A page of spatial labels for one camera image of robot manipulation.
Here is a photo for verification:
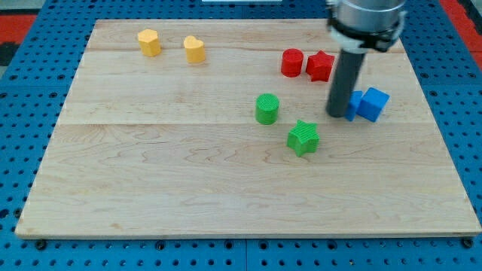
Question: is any green star block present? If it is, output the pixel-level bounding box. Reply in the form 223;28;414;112
286;120;320;157

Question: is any red star block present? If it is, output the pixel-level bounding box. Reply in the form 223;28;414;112
306;50;335;82

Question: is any wooden board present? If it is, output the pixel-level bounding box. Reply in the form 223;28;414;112
15;20;481;239

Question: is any green cylinder block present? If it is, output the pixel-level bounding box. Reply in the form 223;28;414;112
255;93;279;125

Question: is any blue block behind rod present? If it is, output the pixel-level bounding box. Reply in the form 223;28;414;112
345;90;363;121

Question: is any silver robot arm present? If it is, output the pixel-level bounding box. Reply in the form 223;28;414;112
325;0;406;117

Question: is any yellow hexagon block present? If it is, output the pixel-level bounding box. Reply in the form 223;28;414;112
137;29;162;56

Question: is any blue cube block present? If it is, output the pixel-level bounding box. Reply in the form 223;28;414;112
357;87;390;122

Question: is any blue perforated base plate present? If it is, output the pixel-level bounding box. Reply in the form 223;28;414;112
1;1;481;270

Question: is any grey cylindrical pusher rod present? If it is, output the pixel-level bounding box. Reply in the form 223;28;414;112
325;50;365;117

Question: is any yellow heart block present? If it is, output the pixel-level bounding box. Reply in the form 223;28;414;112
183;35;206;63

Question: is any red cylinder block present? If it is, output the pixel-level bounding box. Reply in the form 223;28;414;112
280;48;304;78

